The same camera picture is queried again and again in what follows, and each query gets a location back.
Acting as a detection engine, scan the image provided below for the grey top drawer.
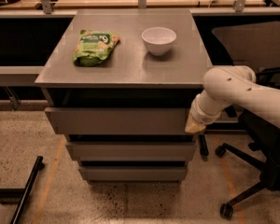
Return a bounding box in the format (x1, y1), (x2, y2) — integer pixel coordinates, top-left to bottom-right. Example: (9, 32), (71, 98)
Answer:
(45, 107), (188, 135)

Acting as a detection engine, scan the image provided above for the grey drawer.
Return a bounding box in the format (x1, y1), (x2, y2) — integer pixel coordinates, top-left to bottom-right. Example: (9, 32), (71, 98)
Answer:
(45, 107), (188, 135)
(78, 167), (188, 182)
(66, 142), (197, 161)

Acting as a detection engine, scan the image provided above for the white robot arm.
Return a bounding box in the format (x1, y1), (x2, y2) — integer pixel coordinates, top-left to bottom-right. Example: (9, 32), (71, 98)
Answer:
(185, 66), (280, 134)

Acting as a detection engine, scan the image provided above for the grey drawer cabinet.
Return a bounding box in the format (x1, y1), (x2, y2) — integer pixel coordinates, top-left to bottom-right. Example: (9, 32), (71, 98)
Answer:
(35, 8), (213, 185)

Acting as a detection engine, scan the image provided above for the grey bottom drawer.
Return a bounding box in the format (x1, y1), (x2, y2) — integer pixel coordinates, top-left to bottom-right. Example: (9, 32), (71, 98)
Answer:
(78, 167), (188, 182)

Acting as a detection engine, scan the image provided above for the grey middle drawer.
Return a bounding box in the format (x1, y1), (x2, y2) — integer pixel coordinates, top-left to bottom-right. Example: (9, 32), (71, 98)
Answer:
(66, 142), (197, 161)

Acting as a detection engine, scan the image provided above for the white bowl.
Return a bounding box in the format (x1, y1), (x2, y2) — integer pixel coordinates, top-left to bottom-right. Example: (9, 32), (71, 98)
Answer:
(141, 27), (176, 56)

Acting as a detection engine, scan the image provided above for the black office chair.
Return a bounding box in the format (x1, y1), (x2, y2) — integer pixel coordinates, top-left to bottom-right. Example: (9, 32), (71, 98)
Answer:
(200, 21), (280, 219)

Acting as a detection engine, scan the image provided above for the green snack bag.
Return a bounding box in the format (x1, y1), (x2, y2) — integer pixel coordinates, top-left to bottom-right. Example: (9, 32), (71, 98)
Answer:
(72, 30), (119, 67)

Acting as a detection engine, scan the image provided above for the black metal floor stand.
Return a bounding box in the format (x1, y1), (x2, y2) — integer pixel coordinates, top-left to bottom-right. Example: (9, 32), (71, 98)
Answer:
(0, 156), (45, 224)

